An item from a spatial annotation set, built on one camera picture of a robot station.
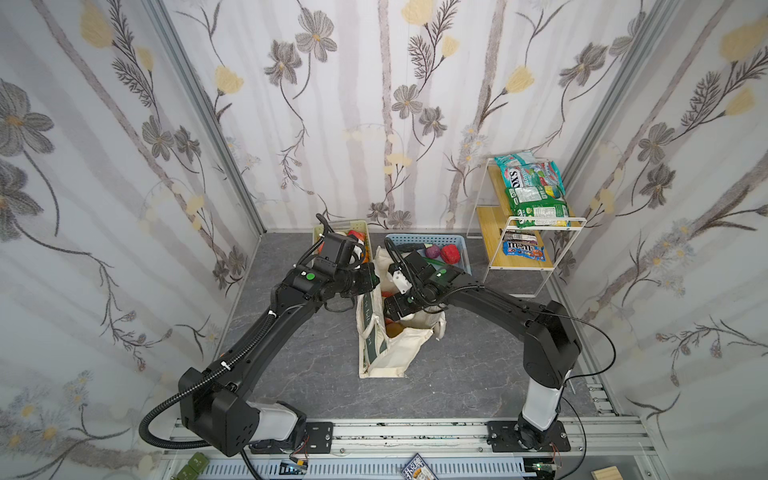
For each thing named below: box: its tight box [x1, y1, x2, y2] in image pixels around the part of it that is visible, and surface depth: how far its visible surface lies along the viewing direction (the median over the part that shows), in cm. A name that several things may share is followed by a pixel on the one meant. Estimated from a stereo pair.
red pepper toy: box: [440, 244, 461, 265], surface depth 110 cm
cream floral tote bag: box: [356, 245, 446, 379], surface depth 76 cm
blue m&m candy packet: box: [502, 230, 546, 262], surface depth 95 cm
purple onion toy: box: [425, 244, 440, 259], surface depth 113 cm
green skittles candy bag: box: [494, 151, 571, 227], surface depth 82 cm
